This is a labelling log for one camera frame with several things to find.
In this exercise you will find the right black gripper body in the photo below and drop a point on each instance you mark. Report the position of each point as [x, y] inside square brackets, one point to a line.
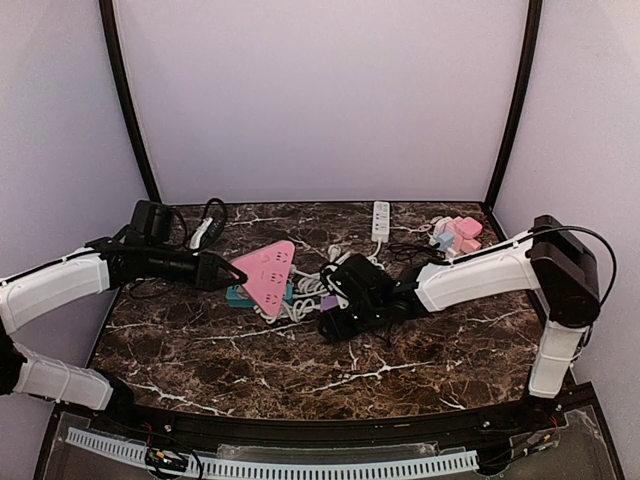
[338, 298]

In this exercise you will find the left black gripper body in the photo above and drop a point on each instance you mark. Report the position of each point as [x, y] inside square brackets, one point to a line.
[204, 271]

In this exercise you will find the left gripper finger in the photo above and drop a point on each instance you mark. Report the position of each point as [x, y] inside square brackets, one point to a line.
[224, 281]
[226, 270]

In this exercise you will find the purple power strip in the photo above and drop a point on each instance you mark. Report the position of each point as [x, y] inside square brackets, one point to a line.
[328, 302]

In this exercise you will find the pink triangular power strip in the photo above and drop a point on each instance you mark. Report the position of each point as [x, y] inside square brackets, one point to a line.
[267, 270]

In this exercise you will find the white power strip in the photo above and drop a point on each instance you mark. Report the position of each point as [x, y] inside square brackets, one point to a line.
[380, 228]

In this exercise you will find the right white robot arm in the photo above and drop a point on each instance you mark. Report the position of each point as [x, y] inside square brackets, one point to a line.
[548, 258]

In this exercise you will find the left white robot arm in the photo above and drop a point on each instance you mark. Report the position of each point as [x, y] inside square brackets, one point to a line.
[98, 267]

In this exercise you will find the teal power strip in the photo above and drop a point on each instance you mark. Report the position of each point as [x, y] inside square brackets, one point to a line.
[238, 298]

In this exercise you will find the pink white cube adapter cluster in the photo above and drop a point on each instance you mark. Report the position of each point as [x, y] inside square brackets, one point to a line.
[454, 237]

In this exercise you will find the small circuit board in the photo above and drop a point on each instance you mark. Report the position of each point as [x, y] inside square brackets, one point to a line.
[166, 459]

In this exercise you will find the white slotted cable duct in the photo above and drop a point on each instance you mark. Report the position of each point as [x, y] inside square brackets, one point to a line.
[235, 462]

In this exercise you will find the black frame left post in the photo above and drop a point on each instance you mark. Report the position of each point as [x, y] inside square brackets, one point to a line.
[107, 9]

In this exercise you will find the black frame post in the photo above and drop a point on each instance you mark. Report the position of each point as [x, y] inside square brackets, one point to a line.
[526, 59]
[107, 9]

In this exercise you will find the black frame right post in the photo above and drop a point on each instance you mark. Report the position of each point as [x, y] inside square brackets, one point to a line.
[526, 59]

